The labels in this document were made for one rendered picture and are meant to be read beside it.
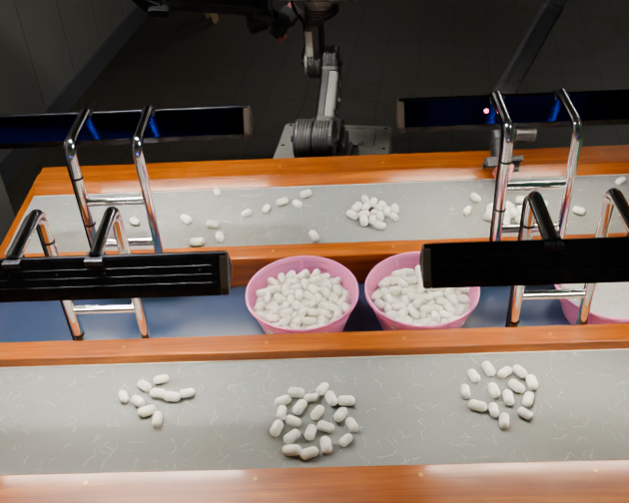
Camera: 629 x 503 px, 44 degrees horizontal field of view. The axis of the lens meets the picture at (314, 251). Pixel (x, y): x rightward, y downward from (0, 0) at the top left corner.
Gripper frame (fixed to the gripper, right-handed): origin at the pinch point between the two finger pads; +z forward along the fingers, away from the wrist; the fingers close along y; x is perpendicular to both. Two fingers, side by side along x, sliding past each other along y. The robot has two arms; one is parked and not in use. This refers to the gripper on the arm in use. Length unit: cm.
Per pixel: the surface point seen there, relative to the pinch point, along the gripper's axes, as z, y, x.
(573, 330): 42, 3, -35
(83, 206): 7, -105, -34
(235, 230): 7, -74, -6
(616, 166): -7.6, 33.4, 7.6
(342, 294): 29, -46, -23
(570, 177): 7.8, 6.9, -35.7
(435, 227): 10.2, -20.6, -6.4
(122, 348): 41, -95, -37
